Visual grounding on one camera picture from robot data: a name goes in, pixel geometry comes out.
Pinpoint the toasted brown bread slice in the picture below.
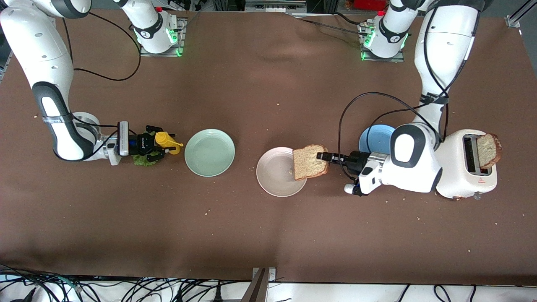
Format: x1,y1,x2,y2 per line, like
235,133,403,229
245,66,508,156
292,145,329,181
476,133,502,170

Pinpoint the white toaster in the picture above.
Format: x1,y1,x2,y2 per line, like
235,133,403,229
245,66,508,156
434,129,498,200

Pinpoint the blue plate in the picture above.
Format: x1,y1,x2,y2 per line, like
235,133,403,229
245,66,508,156
358,124,397,154

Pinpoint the yellow mustard squeeze bottle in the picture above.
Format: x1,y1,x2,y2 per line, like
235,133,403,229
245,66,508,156
155,131,184,155

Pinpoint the beige plate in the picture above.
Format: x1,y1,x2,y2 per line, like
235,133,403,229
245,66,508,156
256,146,309,198

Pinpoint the black base power cable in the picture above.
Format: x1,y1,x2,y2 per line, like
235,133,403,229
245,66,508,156
294,12,370,36

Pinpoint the silver metal pole bracket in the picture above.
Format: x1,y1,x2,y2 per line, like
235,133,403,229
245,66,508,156
252,267,277,282

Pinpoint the brown tablecloth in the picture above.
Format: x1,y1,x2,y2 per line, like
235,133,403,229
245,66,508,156
0,6,537,286

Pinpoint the grey metal camera pole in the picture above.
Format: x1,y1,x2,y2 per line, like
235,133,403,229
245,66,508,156
241,268,268,302

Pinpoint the red box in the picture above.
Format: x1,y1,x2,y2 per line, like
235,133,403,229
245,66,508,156
352,0,388,11

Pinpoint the aluminium frame profile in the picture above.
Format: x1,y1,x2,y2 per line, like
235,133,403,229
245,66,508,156
506,0,537,29

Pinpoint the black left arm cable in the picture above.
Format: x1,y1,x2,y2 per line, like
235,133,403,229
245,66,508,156
338,6,481,179

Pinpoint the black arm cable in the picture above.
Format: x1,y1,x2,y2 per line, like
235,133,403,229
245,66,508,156
338,6,481,179
63,13,142,160

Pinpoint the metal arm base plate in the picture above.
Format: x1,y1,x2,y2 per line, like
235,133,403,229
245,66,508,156
359,21,405,62
139,17,185,57

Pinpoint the mint green plate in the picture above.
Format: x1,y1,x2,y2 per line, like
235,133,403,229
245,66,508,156
184,128,236,177

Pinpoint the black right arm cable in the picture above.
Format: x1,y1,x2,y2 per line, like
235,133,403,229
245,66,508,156
63,13,142,160

